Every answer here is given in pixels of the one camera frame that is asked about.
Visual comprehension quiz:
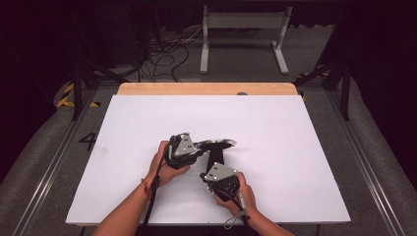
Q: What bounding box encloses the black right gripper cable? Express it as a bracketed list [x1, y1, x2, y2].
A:
[225, 189, 261, 236]

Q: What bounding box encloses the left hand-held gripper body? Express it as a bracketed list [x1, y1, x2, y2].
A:
[164, 132, 207, 171]

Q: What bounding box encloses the yellow black hazard tape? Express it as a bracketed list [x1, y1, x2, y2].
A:
[56, 83, 101, 109]
[295, 64, 331, 81]

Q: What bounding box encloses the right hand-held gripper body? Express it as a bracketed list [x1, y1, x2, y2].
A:
[203, 161, 243, 203]

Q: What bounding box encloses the white table sheet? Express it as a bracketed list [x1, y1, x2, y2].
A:
[65, 94, 352, 226]

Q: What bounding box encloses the red wrist bracelet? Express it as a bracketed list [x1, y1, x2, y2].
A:
[140, 177, 152, 202]

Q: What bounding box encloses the oval silver picture frame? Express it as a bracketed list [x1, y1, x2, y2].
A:
[193, 138, 238, 169]

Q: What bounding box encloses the aluminium floor rail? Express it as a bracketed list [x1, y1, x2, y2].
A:
[328, 89, 408, 236]
[12, 88, 99, 236]

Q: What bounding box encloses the tangle of black floor cables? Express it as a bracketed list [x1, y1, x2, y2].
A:
[136, 28, 210, 83]

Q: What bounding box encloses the person's right hand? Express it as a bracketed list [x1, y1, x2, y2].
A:
[212, 171, 259, 219]

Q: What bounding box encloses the person's left hand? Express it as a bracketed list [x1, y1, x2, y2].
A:
[146, 141, 192, 188]

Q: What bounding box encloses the black metal stand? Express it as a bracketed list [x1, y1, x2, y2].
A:
[67, 9, 131, 122]
[292, 60, 354, 122]

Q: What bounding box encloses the wooden table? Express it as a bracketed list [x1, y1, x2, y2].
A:
[117, 82, 299, 96]

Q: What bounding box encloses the white metal stand frame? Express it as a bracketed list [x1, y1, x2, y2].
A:
[200, 5, 293, 76]

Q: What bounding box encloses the white wrist cord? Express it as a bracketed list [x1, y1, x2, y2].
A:
[223, 210, 248, 230]

